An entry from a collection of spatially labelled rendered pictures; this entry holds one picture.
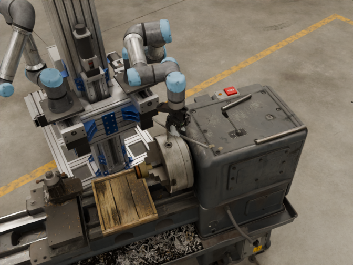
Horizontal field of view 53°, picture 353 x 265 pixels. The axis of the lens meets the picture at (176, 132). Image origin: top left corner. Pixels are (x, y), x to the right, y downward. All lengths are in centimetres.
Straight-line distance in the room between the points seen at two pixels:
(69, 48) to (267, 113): 120
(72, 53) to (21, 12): 46
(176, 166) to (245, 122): 43
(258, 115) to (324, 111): 214
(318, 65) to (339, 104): 70
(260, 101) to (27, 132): 265
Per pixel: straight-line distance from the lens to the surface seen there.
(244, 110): 194
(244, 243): 245
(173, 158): 175
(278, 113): 195
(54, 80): 209
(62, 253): 191
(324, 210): 318
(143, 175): 185
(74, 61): 228
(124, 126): 244
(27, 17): 192
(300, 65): 459
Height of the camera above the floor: 254
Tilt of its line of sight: 45 degrees down
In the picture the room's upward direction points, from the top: 3 degrees counter-clockwise
